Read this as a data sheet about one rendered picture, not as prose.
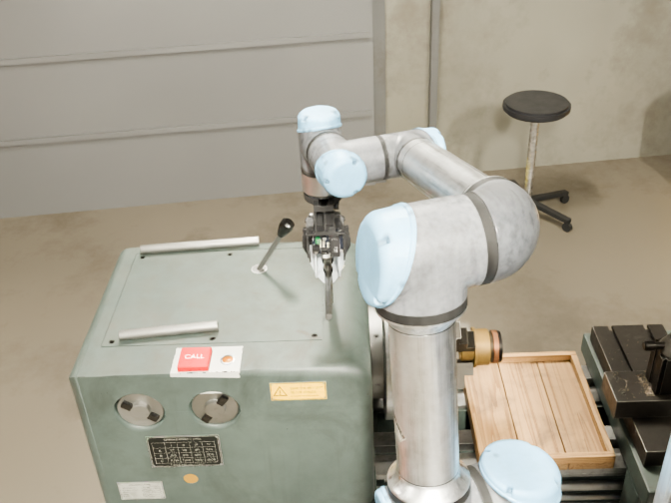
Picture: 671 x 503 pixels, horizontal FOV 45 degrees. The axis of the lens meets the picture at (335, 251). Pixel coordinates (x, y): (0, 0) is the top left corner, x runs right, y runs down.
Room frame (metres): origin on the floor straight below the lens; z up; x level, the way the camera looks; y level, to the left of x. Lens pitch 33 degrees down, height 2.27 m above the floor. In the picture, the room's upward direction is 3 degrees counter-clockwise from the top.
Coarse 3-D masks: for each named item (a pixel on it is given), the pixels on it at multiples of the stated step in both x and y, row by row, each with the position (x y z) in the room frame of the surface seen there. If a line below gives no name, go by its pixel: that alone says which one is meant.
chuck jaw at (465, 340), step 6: (456, 324) 1.35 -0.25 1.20; (456, 330) 1.34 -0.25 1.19; (462, 330) 1.37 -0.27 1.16; (456, 336) 1.33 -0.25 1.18; (462, 336) 1.36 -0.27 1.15; (468, 336) 1.39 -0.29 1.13; (474, 336) 1.39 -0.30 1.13; (456, 342) 1.34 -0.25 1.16; (462, 342) 1.35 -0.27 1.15; (468, 342) 1.37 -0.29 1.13; (474, 342) 1.37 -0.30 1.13; (456, 348) 1.37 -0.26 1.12; (462, 348) 1.37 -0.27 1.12; (468, 348) 1.37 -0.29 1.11; (474, 348) 1.37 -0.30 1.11
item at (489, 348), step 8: (472, 328) 1.42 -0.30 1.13; (480, 328) 1.43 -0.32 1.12; (480, 336) 1.40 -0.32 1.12; (488, 336) 1.40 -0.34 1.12; (496, 336) 1.40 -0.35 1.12; (480, 344) 1.38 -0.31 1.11; (488, 344) 1.38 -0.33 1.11; (496, 344) 1.39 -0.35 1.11; (464, 352) 1.39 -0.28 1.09; (472, 352) 1.38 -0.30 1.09; (480, 352) 1.37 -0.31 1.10; (488, 352) 1.37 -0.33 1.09; (496, 352) 1.38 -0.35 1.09; (464, 360) 1.39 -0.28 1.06; (472, 360) 1.39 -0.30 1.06; (480, 360) 1.37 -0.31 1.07; (488, 360) 1.37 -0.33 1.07; (496, 360) 1.38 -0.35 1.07
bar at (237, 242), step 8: (216, 240) 1.62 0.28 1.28; (224, 240) 1.62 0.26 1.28; (232, 240) 1.62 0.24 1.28; (240, 240) 1.62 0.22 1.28; (248, 240) 1.61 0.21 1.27; (256, 240) 1.61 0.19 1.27; (144, 248) 1.60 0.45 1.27; (152, 248) 1.60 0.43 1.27; (160, 248) 1.60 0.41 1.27; (168, 248) 1.60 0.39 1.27; (176, 248) 1.60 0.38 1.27; (184, 248) 1.60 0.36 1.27; (192, 248) 1.60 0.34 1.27; (200, 248) 1.60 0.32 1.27; (208, 248) 1.61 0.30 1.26; (216, 248) 1.61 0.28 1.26; (224, 248) 1.61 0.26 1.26
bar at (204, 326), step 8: (216, 320) 1.30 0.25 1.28; (136, 328) 1.29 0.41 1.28; (144, 328) 1.29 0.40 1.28; (152, 328) 1.29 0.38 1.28; (160, 328) 1.29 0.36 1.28; (168, 328) 1.29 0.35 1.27; (176, 328) 1.29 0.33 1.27; (184, 328) 1.29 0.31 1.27; (192, 328) 1.29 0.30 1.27; (200, 328) 1.29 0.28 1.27; (208, 328) 1.29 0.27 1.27; (216, 328) 1.29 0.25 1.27; (120, 336) 1.28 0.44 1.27; (128, 336) 1.28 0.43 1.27; (136, 336) 1.28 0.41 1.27; (144, 336) 1.28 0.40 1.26; (152, 336) 1.28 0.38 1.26
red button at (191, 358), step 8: (184, 352) 1.22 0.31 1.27; (192, 352) 1.22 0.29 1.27; (200, 352) 1.22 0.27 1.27; (208, 352) 1.22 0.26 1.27; (184, 360) 1.19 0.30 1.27; (192, 360) 1.19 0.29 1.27; (200, 360) 1.19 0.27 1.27; (208, 360) 1.19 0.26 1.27; (184, 368) 1.18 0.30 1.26; (192, 368) 1.18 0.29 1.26; (200, 368) 1.18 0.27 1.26; (208, 368) 1.18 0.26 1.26
